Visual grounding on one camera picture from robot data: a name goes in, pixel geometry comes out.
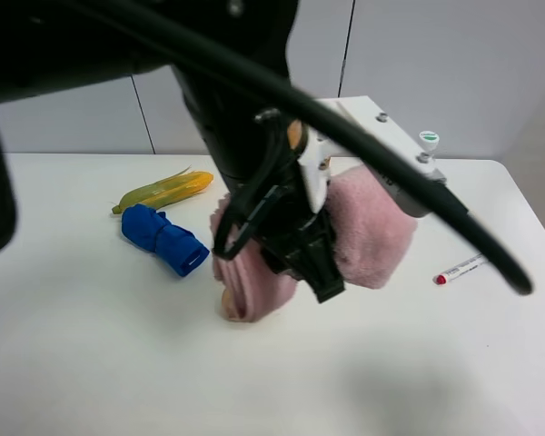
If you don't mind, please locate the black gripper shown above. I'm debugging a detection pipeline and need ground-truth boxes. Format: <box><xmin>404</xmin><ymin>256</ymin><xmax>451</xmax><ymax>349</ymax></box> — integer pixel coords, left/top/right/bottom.
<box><xmin>235</xmin><ymin>158</ymin><xmax>345</xmax><ymax>303</ymax></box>

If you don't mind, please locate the pink towel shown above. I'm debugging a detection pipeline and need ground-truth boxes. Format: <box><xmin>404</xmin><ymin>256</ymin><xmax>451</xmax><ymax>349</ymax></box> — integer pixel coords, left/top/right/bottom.
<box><xmin>213</xmin><ymin>165</ymin><xmax>417</xmax><ymax>322</ymax></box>

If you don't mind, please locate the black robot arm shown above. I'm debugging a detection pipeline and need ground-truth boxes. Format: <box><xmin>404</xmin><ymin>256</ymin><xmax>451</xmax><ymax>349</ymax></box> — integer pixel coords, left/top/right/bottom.
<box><xmin>0</xmin><ymin>1</ymin><xmax>344</xmax><ymax>302</ymax></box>

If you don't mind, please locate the red whiteboard marker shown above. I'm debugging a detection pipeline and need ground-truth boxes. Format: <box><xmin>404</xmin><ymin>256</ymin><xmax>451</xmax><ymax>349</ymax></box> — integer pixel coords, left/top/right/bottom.
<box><xmin>432</xmin><ymin>253</ymin><xmax>488</xmax><ymax>286</ymax></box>

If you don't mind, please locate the yellow corn cob toy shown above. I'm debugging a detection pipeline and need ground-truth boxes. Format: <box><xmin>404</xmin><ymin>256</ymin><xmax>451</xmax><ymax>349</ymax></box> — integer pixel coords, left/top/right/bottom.
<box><xmin>111</xmin><ymin>168</ymin><xmax>213</xmax><ymax>215</ymax></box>

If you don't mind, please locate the blue rolled towel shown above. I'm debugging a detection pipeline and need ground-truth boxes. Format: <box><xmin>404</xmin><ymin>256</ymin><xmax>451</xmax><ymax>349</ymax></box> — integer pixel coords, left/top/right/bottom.
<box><xmin>121</xmin><ymin>203</ymin><xmax>210</xmax><ymax>277</ymax></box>

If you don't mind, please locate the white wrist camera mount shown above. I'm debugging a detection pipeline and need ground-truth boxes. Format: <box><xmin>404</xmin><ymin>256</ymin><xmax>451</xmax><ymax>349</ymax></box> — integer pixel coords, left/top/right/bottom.
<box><xmin>286</xmin><ymin>92</ymin><xmax>469</xmax><ymax>227</ymax></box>

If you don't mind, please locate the thick black cable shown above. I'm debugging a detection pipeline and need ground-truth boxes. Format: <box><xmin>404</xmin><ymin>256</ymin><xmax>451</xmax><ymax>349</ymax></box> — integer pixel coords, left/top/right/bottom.
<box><xmin>58</xmin><ymin>0</ymin><xmax>534</xmax><ymax>296</ymax></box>

